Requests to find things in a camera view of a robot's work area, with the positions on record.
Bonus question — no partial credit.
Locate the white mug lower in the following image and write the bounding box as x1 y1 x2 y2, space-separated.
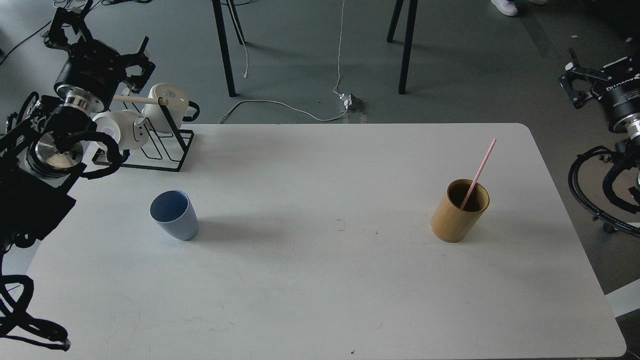
93 109 150 151

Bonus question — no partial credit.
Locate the white cable on floor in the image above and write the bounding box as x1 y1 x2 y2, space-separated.
218 0 351 124

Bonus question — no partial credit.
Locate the black wire mug rack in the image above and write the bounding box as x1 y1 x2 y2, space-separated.
114 95 195 173

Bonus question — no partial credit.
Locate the black table leg left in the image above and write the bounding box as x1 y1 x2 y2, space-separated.
211 0 245 98

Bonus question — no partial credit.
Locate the black table leg right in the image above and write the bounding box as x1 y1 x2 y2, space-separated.
386 0 419 95

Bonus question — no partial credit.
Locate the pink chopstick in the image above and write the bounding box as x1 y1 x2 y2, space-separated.
459 137 498 211

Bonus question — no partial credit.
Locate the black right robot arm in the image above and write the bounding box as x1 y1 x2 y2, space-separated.
558 48 640 238

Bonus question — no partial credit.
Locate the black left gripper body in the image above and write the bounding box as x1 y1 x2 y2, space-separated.
54 41 131 103

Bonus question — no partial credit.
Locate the white shoe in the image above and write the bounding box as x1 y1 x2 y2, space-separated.
490 0 519 17

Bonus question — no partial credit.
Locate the blue plastic cup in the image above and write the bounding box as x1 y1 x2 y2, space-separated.
149 190 199 241

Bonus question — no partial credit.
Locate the white mug upper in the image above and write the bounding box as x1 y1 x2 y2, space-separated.
141 83 201 134

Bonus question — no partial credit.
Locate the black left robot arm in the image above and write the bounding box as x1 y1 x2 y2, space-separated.
0 0 156 255

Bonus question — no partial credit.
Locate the floor power socket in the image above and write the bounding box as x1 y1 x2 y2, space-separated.
339 93 367 113

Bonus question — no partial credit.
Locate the black table leg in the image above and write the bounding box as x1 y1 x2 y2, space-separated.
386 0 419 95
211 0 245 98

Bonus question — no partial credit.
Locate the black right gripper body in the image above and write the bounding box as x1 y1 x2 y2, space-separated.
592 55 640 132

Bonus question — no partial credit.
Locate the bamboo cylinder holder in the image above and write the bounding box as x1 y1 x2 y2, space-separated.
430 178 490 243

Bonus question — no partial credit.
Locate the white mug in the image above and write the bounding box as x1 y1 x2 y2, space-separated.
93 109 150 151
141 83 201 134

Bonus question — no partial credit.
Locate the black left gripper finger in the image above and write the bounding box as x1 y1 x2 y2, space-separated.
119 36 156 94
44 2 93 51

